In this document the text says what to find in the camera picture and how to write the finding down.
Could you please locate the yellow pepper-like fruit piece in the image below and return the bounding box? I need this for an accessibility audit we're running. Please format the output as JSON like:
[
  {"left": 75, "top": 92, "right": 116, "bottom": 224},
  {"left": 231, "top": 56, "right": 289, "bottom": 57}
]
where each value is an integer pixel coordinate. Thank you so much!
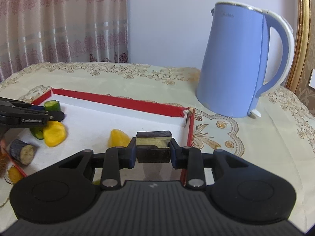
[{"left": 107, "top": 129, "right": 131, "bottom": 148}]

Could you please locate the cucumber piece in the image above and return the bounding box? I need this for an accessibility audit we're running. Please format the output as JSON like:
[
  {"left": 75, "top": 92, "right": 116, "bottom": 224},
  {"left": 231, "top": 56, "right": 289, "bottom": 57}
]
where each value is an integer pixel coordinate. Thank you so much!
[
  {"left": 44, "top": 100, "right": 61, "bottom": 111},
  {"left": 30, "top": 127, "right": 44, "bottom": 140}
]

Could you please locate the dark round sugarcane piece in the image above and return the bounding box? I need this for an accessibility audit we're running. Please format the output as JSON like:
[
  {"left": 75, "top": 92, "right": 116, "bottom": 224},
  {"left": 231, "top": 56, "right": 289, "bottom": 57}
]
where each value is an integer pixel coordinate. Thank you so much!
[{"left": 9, "top": 139, "right": 35, "bottom": 166}]

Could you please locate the dark split sugarcane piece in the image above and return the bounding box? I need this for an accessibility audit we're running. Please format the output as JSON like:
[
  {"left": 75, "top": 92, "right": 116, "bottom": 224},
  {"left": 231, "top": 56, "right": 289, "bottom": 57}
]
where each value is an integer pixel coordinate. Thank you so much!
[{"left": 136, "top": 131, "right": 172, "bottom": 163}]

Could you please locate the yellow round fruit piece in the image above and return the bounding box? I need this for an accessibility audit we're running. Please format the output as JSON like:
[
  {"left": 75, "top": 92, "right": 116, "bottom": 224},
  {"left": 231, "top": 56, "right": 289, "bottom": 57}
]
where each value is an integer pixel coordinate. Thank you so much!
[{"left": 43, "top": 121, "right": 67, "bottom": 147}]

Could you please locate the person's left hand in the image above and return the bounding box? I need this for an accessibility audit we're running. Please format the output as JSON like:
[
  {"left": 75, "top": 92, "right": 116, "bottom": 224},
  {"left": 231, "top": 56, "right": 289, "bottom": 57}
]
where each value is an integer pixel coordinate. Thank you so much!
[{"left": 0, "top": 137, "right": 8, "bottom": 177}]

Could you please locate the cucumber piece in tray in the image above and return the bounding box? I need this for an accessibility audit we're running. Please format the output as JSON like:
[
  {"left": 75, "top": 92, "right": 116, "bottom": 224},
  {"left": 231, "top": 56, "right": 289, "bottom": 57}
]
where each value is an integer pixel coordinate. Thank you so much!
[{"left": 44, "top": 100, "right": 61, "bottom": 111}]

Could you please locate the red shallow cardboard tray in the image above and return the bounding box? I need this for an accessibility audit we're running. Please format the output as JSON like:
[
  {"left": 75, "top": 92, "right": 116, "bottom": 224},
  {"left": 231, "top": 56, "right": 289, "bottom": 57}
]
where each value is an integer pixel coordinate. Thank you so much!
[{"left": 5, "top": 89, "right": 194, "bottom": 175}]

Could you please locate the small yellow-brown fruit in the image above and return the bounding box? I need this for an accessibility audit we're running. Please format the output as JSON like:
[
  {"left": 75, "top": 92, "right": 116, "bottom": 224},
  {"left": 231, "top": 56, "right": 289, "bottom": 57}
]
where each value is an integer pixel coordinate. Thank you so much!
[{"left": 7, "top": 166, "right": 23, "bottom": 184}]

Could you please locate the blue electric kettle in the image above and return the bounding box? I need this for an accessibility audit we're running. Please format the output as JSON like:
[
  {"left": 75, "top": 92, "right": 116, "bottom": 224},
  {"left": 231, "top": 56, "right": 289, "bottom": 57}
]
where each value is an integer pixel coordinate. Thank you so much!
[{"left": 196, "top": 1, "right": 295, "bottom": 118}]

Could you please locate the pink floral curtain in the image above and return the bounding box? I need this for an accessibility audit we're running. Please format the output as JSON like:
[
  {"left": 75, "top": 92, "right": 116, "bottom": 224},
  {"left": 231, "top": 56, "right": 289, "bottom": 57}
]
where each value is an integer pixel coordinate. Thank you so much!
[{"left": 1, "top": 0, "right": 128, "bottom": 79}]

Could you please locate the cream embroidered tablecloth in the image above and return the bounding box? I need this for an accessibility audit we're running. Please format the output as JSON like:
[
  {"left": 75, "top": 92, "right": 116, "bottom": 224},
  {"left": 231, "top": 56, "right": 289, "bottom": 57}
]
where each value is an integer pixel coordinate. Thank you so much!
[{"left": 1, "top": 62, "right": 314, "bottom": 231}]

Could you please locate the gold framed headboard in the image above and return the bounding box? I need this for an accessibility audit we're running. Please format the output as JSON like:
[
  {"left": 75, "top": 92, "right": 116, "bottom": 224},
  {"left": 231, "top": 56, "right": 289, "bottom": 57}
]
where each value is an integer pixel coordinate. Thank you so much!
[{"left": 285, "top": 0, "right": 314, "bottom": 114}]

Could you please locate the white wall socket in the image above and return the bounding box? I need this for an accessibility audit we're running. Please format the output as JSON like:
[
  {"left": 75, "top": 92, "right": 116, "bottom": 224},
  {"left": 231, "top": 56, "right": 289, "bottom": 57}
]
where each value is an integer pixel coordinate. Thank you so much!
[{"left": 309, "top": 69, "right": 315, "bottom": 89}]

